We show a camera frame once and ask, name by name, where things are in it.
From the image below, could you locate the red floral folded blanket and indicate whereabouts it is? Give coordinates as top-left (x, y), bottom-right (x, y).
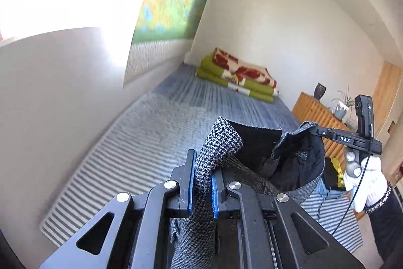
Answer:
top-left (212, 47), bottom-right (278, 88)

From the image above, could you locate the light blue cloth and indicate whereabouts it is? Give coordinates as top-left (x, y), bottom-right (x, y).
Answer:
top-left (316, 181), bottom-right (347, 198)

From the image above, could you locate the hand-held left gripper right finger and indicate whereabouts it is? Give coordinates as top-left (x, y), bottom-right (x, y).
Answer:
top-left (211, 170), bottom-right (366, 269)

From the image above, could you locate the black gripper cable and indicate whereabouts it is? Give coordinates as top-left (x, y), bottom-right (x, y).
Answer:
top-left (332, 124), bottom-right (375, 236)

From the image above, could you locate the grey houndstooth jacket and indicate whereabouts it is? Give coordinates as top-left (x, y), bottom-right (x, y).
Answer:
top-left (170, 118), bottom-right (325, 269)

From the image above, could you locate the wooden slatted cabinet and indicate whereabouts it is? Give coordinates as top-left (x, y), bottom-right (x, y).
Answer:
top-left (291, 92), bottom-right (359, 169)

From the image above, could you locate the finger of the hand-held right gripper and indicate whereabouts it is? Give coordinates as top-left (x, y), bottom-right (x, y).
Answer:
top-left (310, 127), bottom-right (335, 141)

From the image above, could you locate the dark ceramic vase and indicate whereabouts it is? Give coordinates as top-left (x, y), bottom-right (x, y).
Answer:
top-left (314, 83), bottom-right (327, 101)

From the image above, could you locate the potted plant in grey pot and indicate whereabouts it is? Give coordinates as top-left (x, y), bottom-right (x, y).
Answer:
top-left (330, 86), bottom-right (356, 121)

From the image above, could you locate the person's right forearm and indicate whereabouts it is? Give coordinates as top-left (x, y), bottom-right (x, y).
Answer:
top-left (363, 182), bottom-right (403, 260)

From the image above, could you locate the striped bed cover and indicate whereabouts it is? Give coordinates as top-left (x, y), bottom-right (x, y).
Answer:
top-left (39, 63), bottom-right (366, 257)

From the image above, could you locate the person's right hand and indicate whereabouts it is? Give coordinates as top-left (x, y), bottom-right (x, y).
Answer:
top-left (343, 157), bottom-right (388, 212)

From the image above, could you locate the wooden wardrobe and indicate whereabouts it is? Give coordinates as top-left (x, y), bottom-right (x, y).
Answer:
top-left (372, 63), bottom-right (403, 137)

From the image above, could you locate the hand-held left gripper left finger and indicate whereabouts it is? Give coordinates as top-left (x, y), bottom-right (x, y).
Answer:
top-left (39, 149), bottom-right (197, 269)

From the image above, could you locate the yellow cloth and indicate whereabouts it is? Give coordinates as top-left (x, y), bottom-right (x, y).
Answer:
top-left (334, 160), bottom-right (347, 188)

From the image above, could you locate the green folded quilt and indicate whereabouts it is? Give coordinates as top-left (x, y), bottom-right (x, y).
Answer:
top-left (196, 55), bottom-right (280, 103)

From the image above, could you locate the black cloth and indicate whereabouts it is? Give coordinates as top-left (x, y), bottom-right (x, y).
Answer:
top-left (323, 157), bottom-right (345, 191)

